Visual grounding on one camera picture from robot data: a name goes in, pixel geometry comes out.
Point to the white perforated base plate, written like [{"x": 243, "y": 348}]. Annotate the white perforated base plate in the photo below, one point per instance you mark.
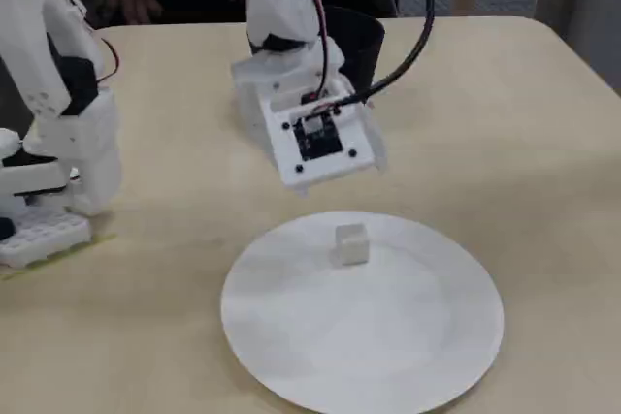
[{"x": 43, "y": 239}]

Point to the person hand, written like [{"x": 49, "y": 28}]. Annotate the person hand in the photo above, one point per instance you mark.
[{"x": 140, "y": 7}]

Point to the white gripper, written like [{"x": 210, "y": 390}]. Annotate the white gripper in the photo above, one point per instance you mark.
[{"x": 246, "y": 94}]

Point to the white cube block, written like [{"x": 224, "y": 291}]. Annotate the white cube block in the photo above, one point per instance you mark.
[{"x": 351, "y": 249}]

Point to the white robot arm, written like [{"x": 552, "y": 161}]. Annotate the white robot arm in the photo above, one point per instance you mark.
[{"x": 73, "y": 142}]

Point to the white round plate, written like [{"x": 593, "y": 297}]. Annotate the white round plate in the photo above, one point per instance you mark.
[{"x": 364, "y": 336}]

